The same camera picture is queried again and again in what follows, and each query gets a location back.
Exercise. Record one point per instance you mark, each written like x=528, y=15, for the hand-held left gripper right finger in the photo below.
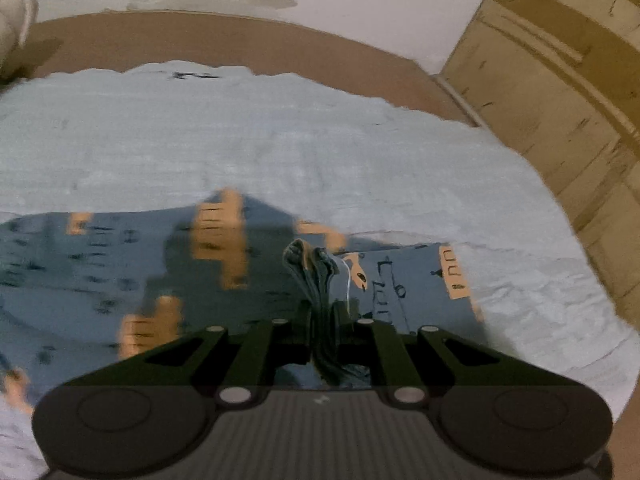
x=350, y=347

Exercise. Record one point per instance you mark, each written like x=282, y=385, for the rolled cream quilt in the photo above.
x=15, y=25

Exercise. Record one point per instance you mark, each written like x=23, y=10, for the light blue deer print blanket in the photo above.
x=280, y=140

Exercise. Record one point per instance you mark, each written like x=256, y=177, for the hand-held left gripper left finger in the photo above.
x=292, y=347

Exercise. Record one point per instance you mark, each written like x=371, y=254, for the plywood wall panel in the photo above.
x=560, y=85

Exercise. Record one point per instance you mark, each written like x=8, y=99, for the blue pants with orange cars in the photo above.
x=165, y=280

